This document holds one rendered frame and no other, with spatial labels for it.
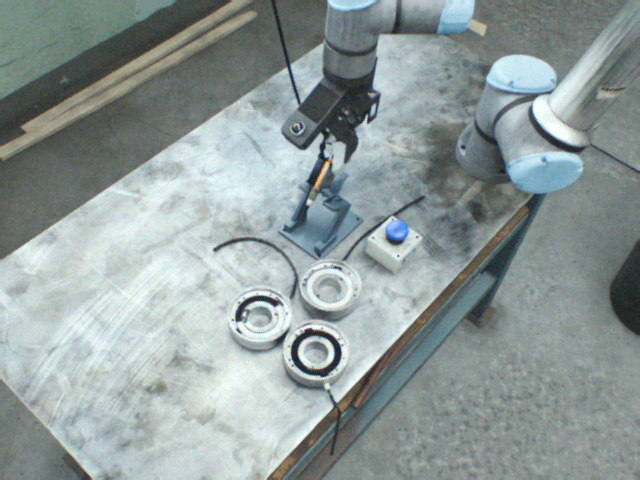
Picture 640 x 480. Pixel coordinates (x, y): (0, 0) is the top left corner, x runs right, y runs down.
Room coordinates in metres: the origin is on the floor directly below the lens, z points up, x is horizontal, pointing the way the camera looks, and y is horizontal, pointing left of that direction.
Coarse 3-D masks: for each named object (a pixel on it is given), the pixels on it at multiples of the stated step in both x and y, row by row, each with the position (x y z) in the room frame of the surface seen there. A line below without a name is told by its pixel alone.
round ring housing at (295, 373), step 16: (320, 320) 0.54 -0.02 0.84; (288, 336) 0.51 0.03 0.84; (336, 336) 0.52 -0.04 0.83; (288, 352) 0.49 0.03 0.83; (304, 352) 0.50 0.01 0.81; (288, 368) 0.46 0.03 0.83; (320, 368) 0.46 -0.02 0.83; (336, 368) 0.47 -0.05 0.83; (304, 384) 0.44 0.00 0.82; (320, 384) 0.44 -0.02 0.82
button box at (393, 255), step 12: (384, 228) 0.74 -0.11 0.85; (372, 240) 0.71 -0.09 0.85; (384, 240) 0.71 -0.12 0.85; (408, 240) 0.72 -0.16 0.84; (420, 240) 0.72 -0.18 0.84; (372, 252) 0.70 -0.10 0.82; (384, 252) 0.69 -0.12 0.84; (396, 252) 0.69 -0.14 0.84; (408, 252) 0.69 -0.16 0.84; (384, 264) 0.69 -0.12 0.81; (396, 264) 0.67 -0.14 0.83
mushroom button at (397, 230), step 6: (390, 222) 0.73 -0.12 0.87; (396, 222) 0.73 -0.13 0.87; (402, 222) 0.73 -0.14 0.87; (390, 228) 0.72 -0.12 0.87; (396, 228) 0.72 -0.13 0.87; (402, 228) 0.72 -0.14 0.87; (408, 228) 0.72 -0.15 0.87; (390, 234) 0.71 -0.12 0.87; (396, 234) 0.71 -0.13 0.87; (402, 234) 0.71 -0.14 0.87; (396, 240) 0.70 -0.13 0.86
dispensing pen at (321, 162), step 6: (330, 156) 0.77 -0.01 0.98; (318, 162) 0.76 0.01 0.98; (324, 162) 0.76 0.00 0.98; (318, 168) 0.75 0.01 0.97; (312, 174) 0.75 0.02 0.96; (318, 174) 0.75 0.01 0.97; (306, 180) 0.74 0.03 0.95; (312, 180) 0.74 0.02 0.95; (312, 186) 0.73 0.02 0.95; (312, 192) 0.74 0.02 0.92; (318, 192) 0.74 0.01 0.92; (312, 198) 0.73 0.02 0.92; (306, 204) 0.73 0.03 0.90; (306, 210) 0.72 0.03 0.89; (300, 222) 0.71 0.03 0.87
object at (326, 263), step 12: (312, 264) 0.65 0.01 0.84; (324, 264) 0.66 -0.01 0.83; (336, 264) 0.66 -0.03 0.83; (348, 264) 0.66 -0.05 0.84; (324, 276) 0.64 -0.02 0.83; (336, 276) 0.64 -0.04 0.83; (300, 288) 0.60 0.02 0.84; (312, 288) 0.62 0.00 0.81; (336, 288) 0.63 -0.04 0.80; (360, 288) 0.61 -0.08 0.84; (324, 300) 0.59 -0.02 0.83; (336, 300) 0.59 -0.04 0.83; (312, 312) 0.57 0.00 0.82; (324, 312) 0.56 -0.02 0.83; (336, 312) 0.56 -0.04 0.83; (348, 312) 0.58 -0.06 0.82
